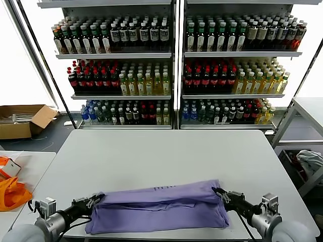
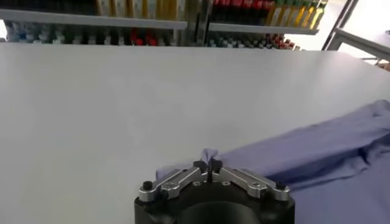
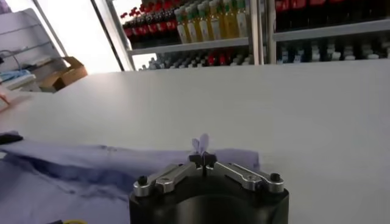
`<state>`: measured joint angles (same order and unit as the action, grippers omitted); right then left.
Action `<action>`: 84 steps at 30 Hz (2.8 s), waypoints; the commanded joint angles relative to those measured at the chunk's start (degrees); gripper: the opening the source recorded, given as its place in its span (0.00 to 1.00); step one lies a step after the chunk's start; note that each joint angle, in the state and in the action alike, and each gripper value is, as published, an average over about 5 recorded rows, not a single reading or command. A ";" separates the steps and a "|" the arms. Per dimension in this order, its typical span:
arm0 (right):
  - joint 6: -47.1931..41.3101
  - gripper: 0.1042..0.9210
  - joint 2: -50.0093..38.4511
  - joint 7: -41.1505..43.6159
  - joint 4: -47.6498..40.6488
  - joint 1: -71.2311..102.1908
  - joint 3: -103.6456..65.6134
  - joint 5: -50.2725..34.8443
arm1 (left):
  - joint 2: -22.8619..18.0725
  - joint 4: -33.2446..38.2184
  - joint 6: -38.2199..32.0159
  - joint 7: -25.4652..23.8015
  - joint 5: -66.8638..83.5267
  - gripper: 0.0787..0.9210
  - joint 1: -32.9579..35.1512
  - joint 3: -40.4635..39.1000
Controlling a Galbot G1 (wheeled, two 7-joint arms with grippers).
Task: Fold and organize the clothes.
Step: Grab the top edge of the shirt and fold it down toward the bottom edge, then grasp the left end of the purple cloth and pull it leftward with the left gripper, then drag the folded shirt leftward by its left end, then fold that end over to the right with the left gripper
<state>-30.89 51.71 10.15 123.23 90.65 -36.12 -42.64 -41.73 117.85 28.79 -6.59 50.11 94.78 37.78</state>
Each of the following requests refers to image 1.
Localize dark storage crate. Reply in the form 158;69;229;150
278;148;312;189

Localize grey metal shelf unit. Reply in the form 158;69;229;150
180;0;309;131
37;0;178;130

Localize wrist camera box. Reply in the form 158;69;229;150
261;193;280;215
33;197;58;219

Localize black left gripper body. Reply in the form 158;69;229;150
62;200;94;223

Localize grey window frame post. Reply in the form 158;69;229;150
4;0;61;111

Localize light grey side table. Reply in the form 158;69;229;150
271;96;323;198

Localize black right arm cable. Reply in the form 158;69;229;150
237;211;255;242

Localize black slanted frame pole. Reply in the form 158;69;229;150
15;0;79;130
274;39;323;133

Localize small white orange box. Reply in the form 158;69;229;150
0;155;23;177

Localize beige-label dark drink bottle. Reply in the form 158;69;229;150
257;21;269;50
247;21;259;50

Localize purple t-shirt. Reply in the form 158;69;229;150
84;178;230;235

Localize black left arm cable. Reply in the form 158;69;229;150
59;214;93;240

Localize clear plastic packaging bundle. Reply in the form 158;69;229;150
0;112;35;125

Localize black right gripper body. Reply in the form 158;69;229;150
224;198;261;220

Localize open cardboard box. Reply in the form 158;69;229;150
0;104;60;140

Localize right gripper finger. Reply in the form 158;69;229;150
211;187;245;200
214;192;230;205

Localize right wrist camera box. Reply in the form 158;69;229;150
261;193;280;215

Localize white side table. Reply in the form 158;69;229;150
0;150;58;242

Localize red-capped cola bottle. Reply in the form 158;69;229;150
76;69;87;93
251;103;259;124
219;68;229;93
93;69;103;93
84;69;95;93
184;68;194;93
244;104;253;124
201;68;211;93
193;68;202;93
228;68;238;93
101;69;112;93
110;69;120;93
140;105;149;125
67;69;79;93
210;68;220;93
148;105;156;125

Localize orange cloth bag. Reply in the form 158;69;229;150
0;176;34;212

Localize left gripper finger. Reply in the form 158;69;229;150
87;197;102;209
72;193;105;203

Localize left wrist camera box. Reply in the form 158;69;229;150
33;197;58;219

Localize crumpled grey white garment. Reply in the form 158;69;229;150
296;149;323;183

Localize white-capped red drink bottle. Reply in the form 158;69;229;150
294;22;308;50

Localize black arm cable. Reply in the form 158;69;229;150
237;211;255;242
59;214;93;240

